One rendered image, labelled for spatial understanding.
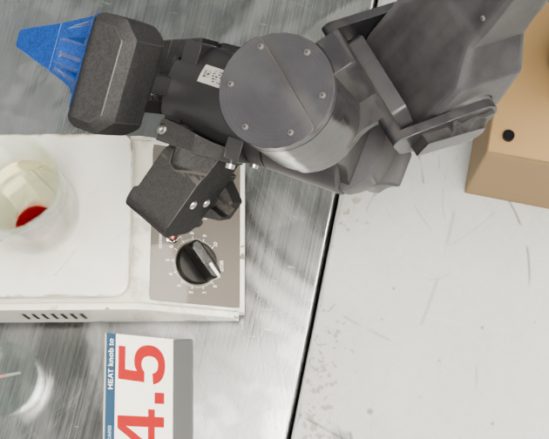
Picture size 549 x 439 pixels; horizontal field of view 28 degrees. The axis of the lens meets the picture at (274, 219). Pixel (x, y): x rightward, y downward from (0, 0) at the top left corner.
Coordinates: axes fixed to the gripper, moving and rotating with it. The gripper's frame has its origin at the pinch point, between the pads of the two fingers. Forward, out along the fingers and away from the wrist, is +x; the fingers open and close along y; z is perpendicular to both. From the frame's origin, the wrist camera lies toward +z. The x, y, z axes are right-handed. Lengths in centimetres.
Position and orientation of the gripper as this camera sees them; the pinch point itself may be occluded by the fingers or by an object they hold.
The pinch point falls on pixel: (105, 61)
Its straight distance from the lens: 67.5
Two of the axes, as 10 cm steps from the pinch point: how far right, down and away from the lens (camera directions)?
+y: 3.7, -0.4, 9.3
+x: -8.8, -3.3, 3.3
